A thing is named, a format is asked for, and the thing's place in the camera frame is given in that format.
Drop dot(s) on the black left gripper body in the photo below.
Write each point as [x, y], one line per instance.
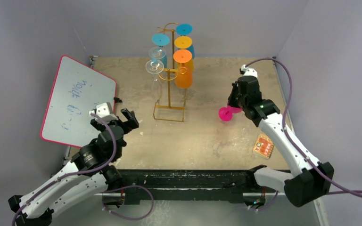
[100, 126]

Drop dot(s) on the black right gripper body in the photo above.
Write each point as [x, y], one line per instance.
[235, 97]

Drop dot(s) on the magenta plastic wine glass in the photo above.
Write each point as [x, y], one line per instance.
[226, 113]

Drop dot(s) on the orange plastic wine glass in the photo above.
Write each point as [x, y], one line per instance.
[184, 78]

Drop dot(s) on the yellow plastic wine glass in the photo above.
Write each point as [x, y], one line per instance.
[185, 42]

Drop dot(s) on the blue wine glass row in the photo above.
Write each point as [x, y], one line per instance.
[184, 29]
[161, 40]

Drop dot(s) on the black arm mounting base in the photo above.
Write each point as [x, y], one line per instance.
[233, 186]

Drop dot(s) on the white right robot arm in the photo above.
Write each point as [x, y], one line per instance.
[308, 177]

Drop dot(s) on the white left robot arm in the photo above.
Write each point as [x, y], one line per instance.
[90, 171]

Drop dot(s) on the clear wine glass front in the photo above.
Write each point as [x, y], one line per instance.
[155, 67]

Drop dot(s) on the clear wine glass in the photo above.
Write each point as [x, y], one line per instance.
[155, 67]
[158, 53]

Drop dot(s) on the clear wine glass rear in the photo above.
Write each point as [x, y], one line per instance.
[158, 53]

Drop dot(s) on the black whiteboard clip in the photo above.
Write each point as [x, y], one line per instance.
[117, 100]

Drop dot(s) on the pink framed whiteboard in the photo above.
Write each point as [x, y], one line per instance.
[77, 89]

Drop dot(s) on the orange patterned card box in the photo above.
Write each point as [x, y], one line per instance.
[263, 146]

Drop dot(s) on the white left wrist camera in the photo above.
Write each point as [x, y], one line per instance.
[103, 112]

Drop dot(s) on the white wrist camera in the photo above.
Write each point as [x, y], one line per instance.
[103, 112]
[248, 71]

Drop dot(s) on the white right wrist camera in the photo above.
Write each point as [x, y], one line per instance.
[248, 71]

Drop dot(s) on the gold wire glass rack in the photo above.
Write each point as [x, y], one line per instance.
[170, 76]

